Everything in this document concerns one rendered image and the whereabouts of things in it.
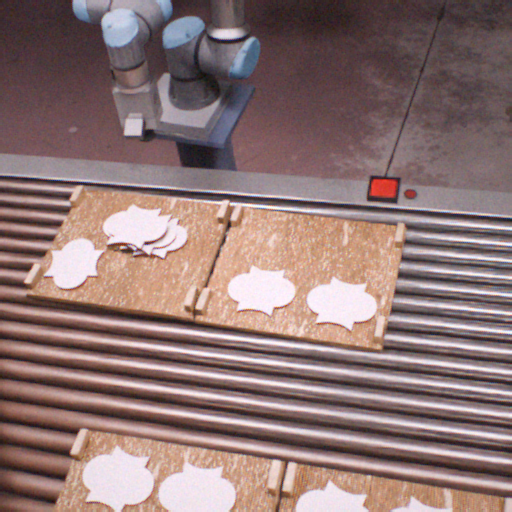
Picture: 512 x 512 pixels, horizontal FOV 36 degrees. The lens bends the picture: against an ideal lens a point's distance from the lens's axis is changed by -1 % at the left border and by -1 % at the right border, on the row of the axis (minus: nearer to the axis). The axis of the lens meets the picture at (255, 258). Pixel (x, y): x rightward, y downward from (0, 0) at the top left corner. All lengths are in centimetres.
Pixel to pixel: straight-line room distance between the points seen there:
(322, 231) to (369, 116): 182
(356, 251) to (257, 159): 170
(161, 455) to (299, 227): 64
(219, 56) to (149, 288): 67
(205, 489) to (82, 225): 79
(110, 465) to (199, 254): 55
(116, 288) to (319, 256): 47
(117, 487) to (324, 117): 243
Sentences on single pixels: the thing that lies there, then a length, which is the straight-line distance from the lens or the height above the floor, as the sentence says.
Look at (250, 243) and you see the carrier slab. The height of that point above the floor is 94.
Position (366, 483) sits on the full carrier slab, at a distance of 152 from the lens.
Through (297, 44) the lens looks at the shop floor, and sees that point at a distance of 413.
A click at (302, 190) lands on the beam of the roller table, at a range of 201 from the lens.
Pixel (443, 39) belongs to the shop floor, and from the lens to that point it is 413.
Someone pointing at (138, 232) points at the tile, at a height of 98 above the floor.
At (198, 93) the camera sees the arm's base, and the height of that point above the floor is 97.
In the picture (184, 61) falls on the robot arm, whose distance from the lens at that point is 221.
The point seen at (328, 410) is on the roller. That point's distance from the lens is 161.
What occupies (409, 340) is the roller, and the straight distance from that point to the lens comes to 170.
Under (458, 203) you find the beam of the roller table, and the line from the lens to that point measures 198.
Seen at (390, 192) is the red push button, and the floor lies 93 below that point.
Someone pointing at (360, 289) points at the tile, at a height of 95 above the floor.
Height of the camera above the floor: 232
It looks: 49 degrees down
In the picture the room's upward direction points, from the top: 9 degrees counter-clockwise
